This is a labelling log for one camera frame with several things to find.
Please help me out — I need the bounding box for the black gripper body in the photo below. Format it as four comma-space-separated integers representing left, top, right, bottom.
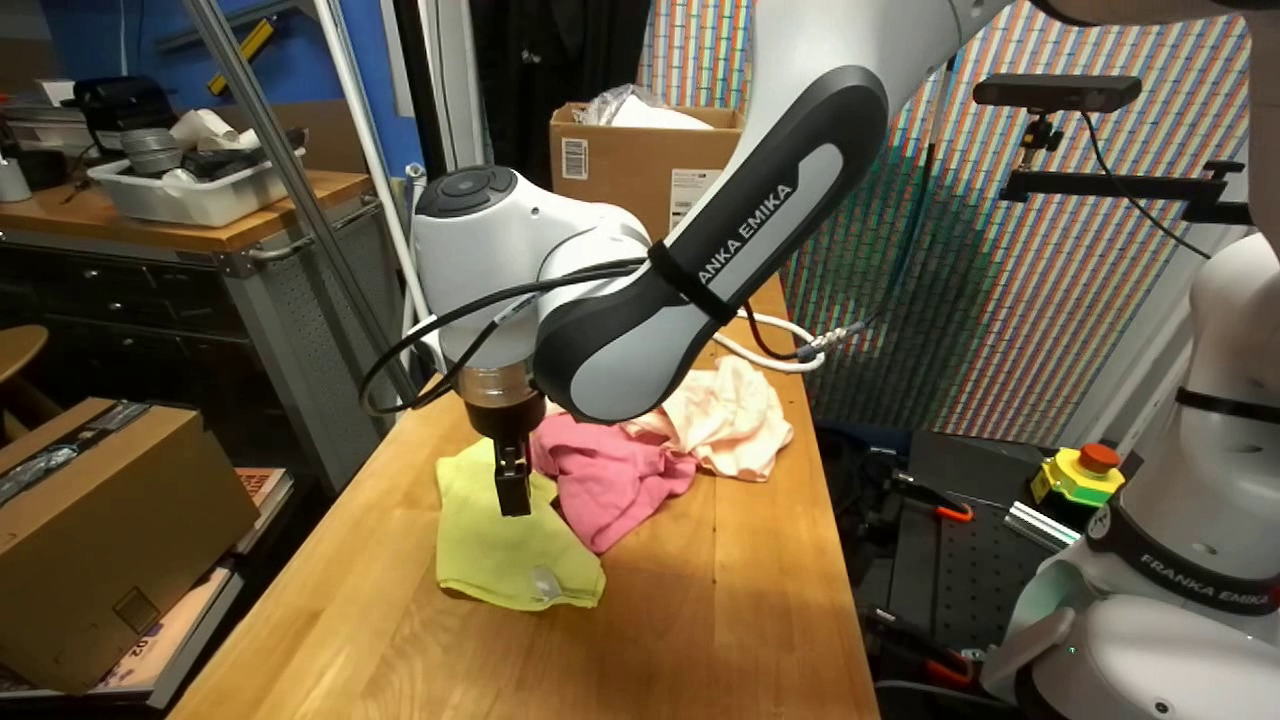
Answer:
457, 367, 551, 451

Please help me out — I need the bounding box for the yellow-green cloth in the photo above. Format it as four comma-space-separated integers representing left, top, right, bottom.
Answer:
433, 434, 613, 616

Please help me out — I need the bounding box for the pink cloth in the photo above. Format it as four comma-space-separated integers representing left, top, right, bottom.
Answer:
527, 409, 703, 556

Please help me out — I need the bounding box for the peach shirt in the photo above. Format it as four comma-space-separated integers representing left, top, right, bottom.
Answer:
622, 354, 799, 484

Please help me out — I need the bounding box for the white rope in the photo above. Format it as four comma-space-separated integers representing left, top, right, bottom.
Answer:
711, 308, 827, 376

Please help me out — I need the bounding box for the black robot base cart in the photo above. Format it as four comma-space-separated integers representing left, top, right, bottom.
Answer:
874, 428, 1072, 670

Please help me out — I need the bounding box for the wood-topped grey workbench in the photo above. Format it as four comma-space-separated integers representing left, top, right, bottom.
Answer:
0, 162, 404, 496

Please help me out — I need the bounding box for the small labelled cardboard box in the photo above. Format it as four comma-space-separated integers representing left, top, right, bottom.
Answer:
547, 97, 752, 244

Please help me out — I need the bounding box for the white slanted pole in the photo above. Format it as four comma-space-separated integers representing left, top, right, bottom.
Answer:
312, 0, 448, 367

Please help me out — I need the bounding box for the slanted grey metal pole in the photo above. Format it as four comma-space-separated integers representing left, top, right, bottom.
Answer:
178, 0, 422, 410

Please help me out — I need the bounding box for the clear plastic bag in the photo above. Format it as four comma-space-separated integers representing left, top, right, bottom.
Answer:
581, 78, 718, 133

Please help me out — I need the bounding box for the black curtain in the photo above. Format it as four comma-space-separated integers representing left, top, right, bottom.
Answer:
467, 0, 656, 193

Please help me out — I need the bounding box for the black stand pole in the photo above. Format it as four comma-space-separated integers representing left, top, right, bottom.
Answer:
387, 0, 499, 376

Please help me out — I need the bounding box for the white plastic bin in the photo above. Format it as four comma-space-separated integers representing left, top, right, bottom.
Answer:
86, 123, 308, 233

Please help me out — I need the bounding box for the large taped cardboard box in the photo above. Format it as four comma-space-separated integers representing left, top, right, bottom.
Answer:
0, 394, 261, 690

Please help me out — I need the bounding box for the black orange clamp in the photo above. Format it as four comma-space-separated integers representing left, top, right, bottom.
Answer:
874, 608, 988, 690
889, 467, 982, 527

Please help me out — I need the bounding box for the round wooden stool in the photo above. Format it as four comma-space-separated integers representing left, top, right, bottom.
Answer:
0, 319, 53, 432

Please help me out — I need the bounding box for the black desktop device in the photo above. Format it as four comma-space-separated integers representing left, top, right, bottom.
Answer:
73, 73, 170, 134

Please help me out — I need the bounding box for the perforated backdrop screen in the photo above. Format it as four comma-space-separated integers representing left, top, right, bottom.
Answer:
636, 0, 1264, 451

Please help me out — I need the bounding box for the yellow red emergency stop button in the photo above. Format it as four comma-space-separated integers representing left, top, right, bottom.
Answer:
1030, 434, 1134, 512

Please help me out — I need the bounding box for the black cable with silver connector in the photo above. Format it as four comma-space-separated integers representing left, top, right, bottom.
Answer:
736, 50, 963, 367

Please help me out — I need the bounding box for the black bar camera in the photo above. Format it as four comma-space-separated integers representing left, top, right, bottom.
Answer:
974, 73, 1146, 116

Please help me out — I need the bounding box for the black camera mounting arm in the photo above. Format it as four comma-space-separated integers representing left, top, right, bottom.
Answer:
997, 111, 1264, 227

